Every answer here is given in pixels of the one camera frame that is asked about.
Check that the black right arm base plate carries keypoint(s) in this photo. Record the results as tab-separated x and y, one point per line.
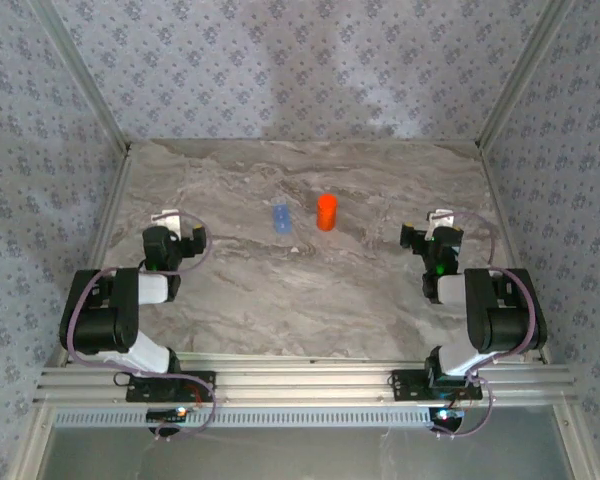
405	387

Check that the circuit board with led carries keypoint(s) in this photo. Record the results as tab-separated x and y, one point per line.
162	414
450	415

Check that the aluminium mounting rail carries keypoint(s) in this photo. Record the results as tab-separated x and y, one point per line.
305	380

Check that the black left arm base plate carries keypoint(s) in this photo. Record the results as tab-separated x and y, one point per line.
195	376

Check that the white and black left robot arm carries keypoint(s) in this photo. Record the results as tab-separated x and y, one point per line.
97	322

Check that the grey metal sheet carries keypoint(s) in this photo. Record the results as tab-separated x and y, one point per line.
305	455

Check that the aluminium frame bar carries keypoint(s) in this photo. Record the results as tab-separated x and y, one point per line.
580	450
28	450

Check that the right circuit board with LED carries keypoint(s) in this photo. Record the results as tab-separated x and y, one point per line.
450	415

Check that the left circuit board with LED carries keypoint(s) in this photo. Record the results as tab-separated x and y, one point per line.
162	414

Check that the translucent blue pill organizer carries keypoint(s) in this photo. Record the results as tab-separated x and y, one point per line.
282	222

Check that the orange pill bottle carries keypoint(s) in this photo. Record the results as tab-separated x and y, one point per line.
326	222

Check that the aluminium corner post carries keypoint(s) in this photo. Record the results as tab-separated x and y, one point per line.
524	75
84	75

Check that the orange bottle cap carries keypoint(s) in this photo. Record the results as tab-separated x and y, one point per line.
327	200

